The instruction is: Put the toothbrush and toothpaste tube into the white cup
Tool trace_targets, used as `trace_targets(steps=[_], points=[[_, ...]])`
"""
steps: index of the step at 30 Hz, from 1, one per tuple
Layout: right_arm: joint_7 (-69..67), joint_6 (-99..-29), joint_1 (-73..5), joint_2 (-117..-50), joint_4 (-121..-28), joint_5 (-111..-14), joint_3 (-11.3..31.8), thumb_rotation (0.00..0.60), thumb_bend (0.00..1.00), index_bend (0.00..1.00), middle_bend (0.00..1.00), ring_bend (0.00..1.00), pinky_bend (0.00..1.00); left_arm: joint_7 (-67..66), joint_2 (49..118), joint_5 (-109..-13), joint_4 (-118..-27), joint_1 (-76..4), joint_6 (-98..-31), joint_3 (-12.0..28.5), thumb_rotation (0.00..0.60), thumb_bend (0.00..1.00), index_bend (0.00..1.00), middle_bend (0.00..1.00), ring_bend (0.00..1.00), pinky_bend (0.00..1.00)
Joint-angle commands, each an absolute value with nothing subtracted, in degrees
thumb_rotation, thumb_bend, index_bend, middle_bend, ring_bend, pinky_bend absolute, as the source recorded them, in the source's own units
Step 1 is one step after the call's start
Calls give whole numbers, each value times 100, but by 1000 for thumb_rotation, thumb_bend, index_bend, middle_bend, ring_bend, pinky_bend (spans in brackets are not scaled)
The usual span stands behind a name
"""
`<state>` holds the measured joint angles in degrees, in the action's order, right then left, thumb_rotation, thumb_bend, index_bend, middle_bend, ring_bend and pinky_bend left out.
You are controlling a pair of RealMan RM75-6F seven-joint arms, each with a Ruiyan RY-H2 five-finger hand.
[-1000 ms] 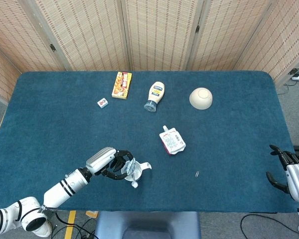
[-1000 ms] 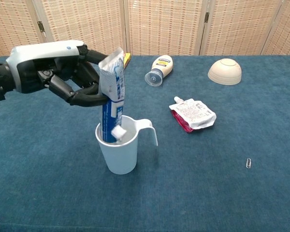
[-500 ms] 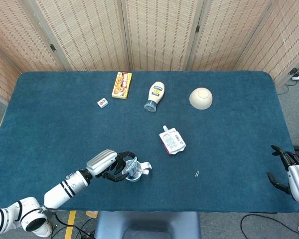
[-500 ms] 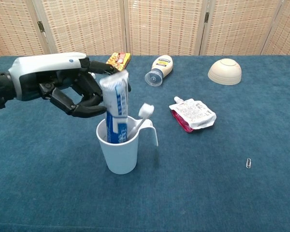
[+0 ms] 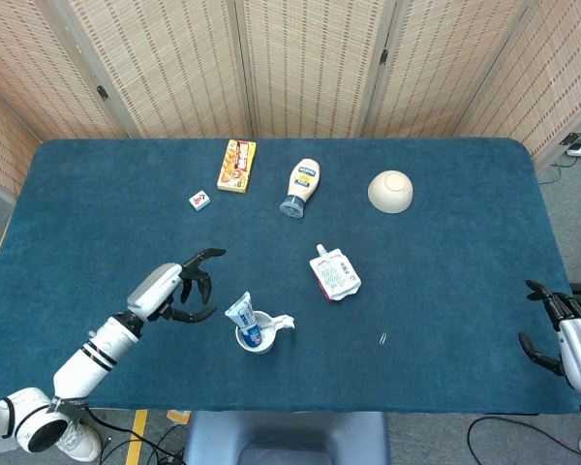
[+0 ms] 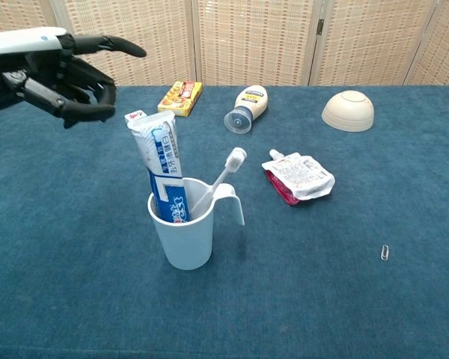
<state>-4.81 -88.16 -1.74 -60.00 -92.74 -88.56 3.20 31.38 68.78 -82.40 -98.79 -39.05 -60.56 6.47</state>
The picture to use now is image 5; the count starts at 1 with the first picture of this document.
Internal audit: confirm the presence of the beige upturned bowl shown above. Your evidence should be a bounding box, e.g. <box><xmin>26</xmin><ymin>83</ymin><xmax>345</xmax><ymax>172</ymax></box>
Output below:
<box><xmin>367</xmin><ymin>169</ymin><xmax>414</xmax><ymax>214</ymax></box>

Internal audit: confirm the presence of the white spout pouch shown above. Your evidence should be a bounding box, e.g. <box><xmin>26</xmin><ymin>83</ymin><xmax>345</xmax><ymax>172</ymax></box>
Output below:
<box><xmin>309</xmin><ymin>243</ymin><xmax>362</xmax><ymax>302</ymax></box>

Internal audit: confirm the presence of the black floor cables bundle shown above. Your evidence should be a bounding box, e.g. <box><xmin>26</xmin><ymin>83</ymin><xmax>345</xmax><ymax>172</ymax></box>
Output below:
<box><xmin>99</xmin><ymin>428</ymin><xmax>190</xmax><ymax>465</ymax></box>

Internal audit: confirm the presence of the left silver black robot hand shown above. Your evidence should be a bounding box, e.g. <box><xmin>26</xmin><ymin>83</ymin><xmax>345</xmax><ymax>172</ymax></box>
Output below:
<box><xmin>125</xmin><ymin>248</ymin><xmax>228</xmax><ymax>325</ymax></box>

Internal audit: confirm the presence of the blue tablecloth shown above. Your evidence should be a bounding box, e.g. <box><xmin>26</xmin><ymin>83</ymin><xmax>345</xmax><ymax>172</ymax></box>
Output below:
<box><xmin>0</xmin><ymin>138</ymin><xmax>581</xmax><ymax>417</ymax></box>

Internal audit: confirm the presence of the yellow floor tape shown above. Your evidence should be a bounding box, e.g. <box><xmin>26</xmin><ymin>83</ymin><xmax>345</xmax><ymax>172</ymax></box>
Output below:
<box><xmin>125</xmin><ymin>409</ymin><xmax>149</xmax><ymax>465</ymax></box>

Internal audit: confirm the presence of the mayonnaise squeeze bottle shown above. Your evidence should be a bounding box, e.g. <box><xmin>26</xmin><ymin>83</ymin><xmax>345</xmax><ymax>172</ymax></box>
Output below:
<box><xmin>279</xmin><ymin>158</ymin><xmax>321</xmax><ymax>219</ymax></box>

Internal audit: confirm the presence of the white sneaker with laces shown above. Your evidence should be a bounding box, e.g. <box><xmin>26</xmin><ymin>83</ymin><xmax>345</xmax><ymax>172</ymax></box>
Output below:
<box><xmin>57</xmin><ymin>416</ymin><xmax>103</xmax><ymax>463</ymax></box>

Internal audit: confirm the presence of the yellow curry box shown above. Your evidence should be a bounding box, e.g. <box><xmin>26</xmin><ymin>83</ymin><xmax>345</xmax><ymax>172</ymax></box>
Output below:
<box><xmin>216</xmin><ymin>139</ymin><xmax>259</xmax><ymax>194</ymax></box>

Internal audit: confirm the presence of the black floor cable loop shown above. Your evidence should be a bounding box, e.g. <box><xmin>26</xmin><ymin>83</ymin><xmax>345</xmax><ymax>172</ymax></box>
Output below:
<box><xmin>467</xmin><ymin>415</ymin><xmax>581</xmax><ymax>465</ymax></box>

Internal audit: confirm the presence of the thin black power cable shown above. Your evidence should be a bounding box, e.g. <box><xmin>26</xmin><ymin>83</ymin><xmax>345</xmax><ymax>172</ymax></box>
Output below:
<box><xmin>536</xmin><ymin>153</ymin><xmax>578</xmax><ymax>186</ymax></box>

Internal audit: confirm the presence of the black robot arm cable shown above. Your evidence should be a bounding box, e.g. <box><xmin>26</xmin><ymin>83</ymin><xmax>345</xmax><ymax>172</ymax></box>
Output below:
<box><xmin>75</xmin><ymin>405</ymin><xmax>190</xmax><ymax>465</ymax></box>

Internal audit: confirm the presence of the white mahjong tile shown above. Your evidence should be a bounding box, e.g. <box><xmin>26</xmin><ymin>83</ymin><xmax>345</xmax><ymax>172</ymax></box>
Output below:
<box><xmin>188</xmin><ymin>189</ymin><xmax>212</xmax><ymax>212</ymax></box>

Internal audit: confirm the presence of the white cup with handle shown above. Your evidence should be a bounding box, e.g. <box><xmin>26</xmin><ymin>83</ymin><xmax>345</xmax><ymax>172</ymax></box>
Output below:
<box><xmin>235</xmin><ymin>310</ymin><xmax>296</xmax><ymax>356</ymax></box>

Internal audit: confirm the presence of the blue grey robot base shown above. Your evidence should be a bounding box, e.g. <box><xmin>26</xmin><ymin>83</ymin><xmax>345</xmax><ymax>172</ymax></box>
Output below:
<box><xmin>182</xmin><ymin>410</ymin><xmax>392</xmax><ymax>465</ymax></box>

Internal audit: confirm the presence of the white blue toothpaste tube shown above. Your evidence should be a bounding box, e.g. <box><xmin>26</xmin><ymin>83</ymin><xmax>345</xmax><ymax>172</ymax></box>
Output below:
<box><xmin>224</xmin><ymin>291</ymin><xmax>265</xmax><ymax>348</ymax></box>

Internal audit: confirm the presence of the bamboo folding screen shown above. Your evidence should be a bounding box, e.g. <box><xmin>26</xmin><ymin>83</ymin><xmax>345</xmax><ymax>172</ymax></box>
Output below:
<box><xmin>0</xmin><ymin>0</ymin><xmax>581</xmax><ymax>198</ymax></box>

